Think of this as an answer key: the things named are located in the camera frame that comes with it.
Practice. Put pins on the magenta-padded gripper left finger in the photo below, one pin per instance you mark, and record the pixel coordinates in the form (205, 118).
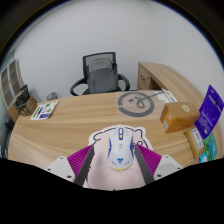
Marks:
(60, 166)

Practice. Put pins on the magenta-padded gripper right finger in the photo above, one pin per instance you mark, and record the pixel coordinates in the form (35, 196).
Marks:
(168, 165)

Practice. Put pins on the white and blue computer mouse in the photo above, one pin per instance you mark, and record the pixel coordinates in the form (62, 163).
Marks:
(120, 150)

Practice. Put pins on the small tan box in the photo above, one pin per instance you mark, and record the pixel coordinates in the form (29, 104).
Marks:
(194, 142)

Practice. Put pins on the small light blue packet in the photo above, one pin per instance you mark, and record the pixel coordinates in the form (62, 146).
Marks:
(203, 158)

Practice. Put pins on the green packet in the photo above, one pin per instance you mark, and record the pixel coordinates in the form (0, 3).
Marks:
(211, 146)

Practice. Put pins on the closed brown cardboard box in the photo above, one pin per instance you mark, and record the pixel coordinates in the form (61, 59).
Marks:
(178, 116)

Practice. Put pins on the white and green leaflet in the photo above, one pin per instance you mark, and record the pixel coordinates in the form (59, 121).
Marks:
(45, 110)

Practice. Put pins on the purple standing card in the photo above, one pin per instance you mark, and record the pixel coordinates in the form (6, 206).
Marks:
(210, 113)

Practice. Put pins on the white paper card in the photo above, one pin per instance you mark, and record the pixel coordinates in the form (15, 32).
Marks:
(169, 95)

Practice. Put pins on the open cardboard box, dark contents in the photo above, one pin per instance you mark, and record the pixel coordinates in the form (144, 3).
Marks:
(26, 103)

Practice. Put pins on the black mesh office chair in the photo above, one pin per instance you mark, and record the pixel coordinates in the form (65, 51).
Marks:
(77, 87)

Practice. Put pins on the grey backpack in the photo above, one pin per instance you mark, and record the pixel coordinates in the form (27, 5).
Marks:
(102, 76)

